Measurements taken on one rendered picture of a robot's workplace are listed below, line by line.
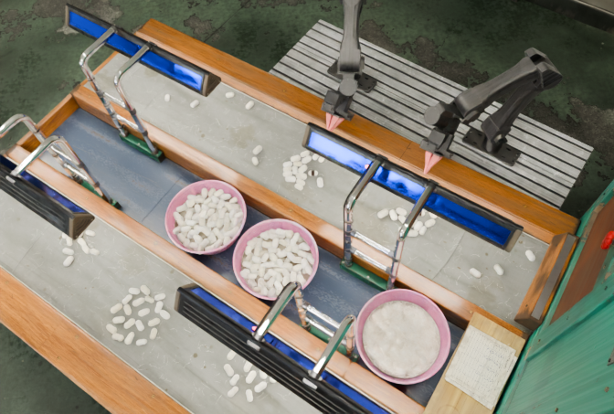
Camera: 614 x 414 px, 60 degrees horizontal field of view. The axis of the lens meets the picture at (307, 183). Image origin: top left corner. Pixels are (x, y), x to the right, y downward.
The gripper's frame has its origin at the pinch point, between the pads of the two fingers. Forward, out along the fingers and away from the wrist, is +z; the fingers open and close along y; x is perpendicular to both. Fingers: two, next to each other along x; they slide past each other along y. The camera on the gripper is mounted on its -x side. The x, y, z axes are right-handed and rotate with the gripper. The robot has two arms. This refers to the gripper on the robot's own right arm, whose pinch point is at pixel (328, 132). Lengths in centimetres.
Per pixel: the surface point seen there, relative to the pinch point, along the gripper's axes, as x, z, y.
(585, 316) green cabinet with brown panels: -56, 1, 83
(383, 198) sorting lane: -0.1, 11.5, 26.7
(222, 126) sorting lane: -2.5, 14.7, -37.9
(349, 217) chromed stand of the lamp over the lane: -41, 10, 29
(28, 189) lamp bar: -70, 37, -47
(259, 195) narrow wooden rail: -15.6, 26.2, -8.4
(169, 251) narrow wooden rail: -36, 50, -21
